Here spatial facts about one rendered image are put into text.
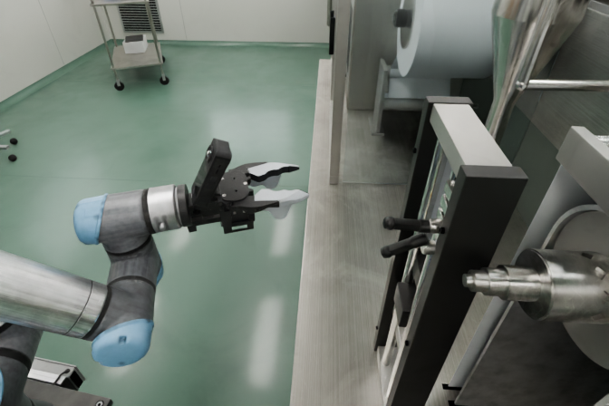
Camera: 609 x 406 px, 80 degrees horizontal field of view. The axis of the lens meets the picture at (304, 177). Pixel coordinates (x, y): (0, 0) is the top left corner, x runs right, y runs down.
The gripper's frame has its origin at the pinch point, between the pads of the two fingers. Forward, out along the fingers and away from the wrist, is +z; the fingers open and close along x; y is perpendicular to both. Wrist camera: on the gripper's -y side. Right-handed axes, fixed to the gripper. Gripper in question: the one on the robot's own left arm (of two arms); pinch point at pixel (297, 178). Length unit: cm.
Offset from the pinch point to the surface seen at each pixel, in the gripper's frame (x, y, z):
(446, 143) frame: 20.2, -21.9, 9.7
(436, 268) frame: 28.2, -12.7, 7.1
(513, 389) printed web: 35, 22, 29
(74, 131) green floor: -264, 161, -140
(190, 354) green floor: -28, 129, -40
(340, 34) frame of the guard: -39.9, -7.5, 20.6
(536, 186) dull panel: -6, 23, 69
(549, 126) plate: -13, 9, 70
